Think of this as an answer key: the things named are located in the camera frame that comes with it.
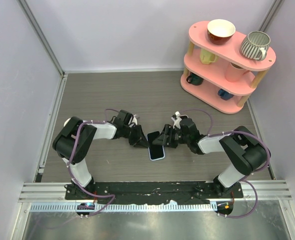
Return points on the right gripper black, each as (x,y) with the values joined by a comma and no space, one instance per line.
(163,140)

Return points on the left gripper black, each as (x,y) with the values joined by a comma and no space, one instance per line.
(140,139)

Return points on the black phone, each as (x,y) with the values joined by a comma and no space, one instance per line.
(156,151)

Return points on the blue phone case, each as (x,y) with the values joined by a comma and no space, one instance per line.
(157,158)

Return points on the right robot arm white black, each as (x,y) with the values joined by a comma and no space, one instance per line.
(246,152)

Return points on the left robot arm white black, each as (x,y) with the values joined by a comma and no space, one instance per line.
(74,140)

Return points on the dark green mug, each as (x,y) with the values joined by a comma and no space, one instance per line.
(194,79)

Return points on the blue mug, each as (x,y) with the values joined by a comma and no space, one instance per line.
(224,95)

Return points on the pink three-tier shelf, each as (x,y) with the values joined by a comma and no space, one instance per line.
(223,67)

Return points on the yellow mug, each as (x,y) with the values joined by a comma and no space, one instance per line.
(207,57)

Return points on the pink mug on shelf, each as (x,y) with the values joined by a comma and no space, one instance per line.
(235,73)

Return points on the red bowl white inside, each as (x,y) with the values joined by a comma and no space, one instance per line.
(220,31)

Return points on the grey striped mug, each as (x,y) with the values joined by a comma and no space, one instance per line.
(255,45)

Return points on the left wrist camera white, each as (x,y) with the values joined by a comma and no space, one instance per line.
(134,120)

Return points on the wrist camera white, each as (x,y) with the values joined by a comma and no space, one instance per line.
(176,119)
(134,120)

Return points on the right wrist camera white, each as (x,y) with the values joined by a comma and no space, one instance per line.
(176,119)

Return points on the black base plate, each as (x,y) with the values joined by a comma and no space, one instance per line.
(154,193)

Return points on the white slotted cable duct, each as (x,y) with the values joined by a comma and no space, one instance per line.
(78,207)

